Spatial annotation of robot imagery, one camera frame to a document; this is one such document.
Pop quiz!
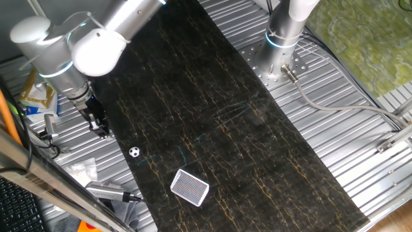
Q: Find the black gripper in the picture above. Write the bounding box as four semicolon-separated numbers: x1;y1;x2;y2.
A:
78;93;114;141

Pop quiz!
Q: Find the white mesh goal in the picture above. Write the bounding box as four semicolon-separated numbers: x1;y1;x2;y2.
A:
169;168;211;208

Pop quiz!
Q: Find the crumpled white tissue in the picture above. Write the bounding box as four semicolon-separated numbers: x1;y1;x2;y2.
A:
63;157;98;188

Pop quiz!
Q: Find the blue white tissue packet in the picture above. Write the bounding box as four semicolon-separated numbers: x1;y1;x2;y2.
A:
24;99;60;124

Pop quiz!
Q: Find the orange pole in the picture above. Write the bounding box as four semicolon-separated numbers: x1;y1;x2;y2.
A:
0;89;23;146

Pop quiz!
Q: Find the orange emergency stop button box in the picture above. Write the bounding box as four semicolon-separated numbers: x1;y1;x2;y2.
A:
77;220;104;232

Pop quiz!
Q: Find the black keyboard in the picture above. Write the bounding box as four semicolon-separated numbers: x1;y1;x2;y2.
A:
0;176;46;232

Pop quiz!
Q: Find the black marble pattern mat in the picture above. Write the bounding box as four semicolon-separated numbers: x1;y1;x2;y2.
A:
86;0;371;232

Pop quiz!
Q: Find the green marble pattern sheet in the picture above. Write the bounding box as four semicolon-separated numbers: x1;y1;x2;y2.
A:
305;0;412;99

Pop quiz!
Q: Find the camera stand bracket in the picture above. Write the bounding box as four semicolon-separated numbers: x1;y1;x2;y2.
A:
37;130;71;159

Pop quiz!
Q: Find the grey camera on stand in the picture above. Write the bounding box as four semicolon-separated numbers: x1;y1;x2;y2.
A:
44;113;60;141

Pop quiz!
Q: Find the silver camera with black plug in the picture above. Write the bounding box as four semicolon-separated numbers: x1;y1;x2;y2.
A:
85;180;143;204

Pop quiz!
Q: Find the metal frame beam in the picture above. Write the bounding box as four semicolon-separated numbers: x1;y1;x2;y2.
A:
0;128;136;232

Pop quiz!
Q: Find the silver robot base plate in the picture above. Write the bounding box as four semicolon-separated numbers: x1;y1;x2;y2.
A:
239;40;309;91

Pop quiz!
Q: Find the grey base cable with connector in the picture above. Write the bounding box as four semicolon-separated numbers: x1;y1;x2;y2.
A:
280;63;410;129

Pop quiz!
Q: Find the black base cable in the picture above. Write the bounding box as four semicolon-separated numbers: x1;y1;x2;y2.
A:
299;25;403;133

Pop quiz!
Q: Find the aluminium frame bar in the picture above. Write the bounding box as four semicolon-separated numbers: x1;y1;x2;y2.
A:
375;124;412;154
391;96;412;119

